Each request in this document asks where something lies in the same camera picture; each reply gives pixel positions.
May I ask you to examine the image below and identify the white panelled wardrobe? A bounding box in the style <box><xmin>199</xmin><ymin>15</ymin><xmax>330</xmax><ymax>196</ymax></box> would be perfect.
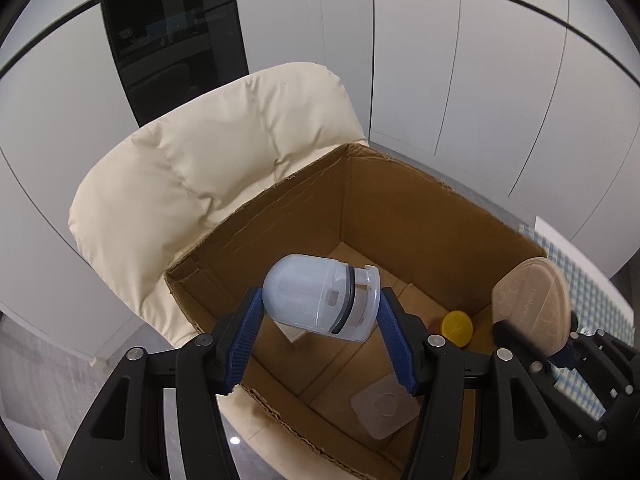
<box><xmin>0</xmin><ymin>0</ymin><xmax>640</xmax><ymax>281</ymax></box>

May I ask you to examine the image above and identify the beige octagonal compact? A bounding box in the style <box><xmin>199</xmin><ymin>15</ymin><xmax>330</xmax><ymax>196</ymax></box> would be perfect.
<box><xmin>491</xmin><ymin>257</ymin><xmax>572</xmax><ymax>356</ymax></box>

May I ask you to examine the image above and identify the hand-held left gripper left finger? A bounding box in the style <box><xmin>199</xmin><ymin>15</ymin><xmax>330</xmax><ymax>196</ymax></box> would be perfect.
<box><xmin>56</xmin><ymin>287</ymin><xmax>266</xmax><ymax>480</ymax></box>

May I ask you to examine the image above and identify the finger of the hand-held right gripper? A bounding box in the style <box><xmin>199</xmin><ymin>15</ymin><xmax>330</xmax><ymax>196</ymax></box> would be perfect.
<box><xmin>492</xmin><ymin>320</ymin><xmax>549</xmax><ymax>376</ymax></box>
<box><xmin>547</xmin><ymin>312</ymin><xmax>580</xmax><ymax>367</ymax></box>

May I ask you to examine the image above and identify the brown cardboard box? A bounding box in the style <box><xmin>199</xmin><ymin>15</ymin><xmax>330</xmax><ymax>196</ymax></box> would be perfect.
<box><xmin>164</xmin><ymin>142</ymin><xmax>548</xmax><ymax>480</ymax></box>

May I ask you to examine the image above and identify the frosted white capsule container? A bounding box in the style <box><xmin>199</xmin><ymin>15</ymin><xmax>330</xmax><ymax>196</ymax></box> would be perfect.
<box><xmin>261</xmin><ymin>254</ymin><xmax>382</xmax><ymax>343</ymax></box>

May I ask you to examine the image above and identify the dark glass door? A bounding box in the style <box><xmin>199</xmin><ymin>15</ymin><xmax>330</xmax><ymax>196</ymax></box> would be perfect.
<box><xmin>95</xmin><ymin>0</ymin><xmax>251</xmax><ymax>128</ymax></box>

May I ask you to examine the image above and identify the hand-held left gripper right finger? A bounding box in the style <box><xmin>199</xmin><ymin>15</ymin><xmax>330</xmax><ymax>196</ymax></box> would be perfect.
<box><xmin>375</xmin><ymin>287</ymin><xmax>583</xmax><ymax>480</ymax></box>

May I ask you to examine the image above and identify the cream padded chair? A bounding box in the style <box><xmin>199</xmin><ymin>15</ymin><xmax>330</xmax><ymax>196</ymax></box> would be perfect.
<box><xmin>68</xmin><ymin>62</ymin><xmax>371</xmax><ymax>476</ymax></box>

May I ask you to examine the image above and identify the blue yellow checked tablecloth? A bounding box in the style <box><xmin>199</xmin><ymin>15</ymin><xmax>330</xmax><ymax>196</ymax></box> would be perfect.
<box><xmin>520</xmin><ymin>225</ymin><xmax>631</xmax><ymax>423</ymax></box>

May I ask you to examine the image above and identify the red can with yellow lid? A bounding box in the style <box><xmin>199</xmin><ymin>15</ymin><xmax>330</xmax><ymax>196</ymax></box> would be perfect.
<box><xmin>440</xmin><ymin>311</ymin><xmax>474</xmax><ymax>348</ymax></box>

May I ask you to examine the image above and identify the translucent plastic case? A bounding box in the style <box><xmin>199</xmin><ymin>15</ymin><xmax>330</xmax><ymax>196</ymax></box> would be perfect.
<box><xmin>350</xmin><ymin>377</ymin><xmax>421</xmax><ymax>441</ymax></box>

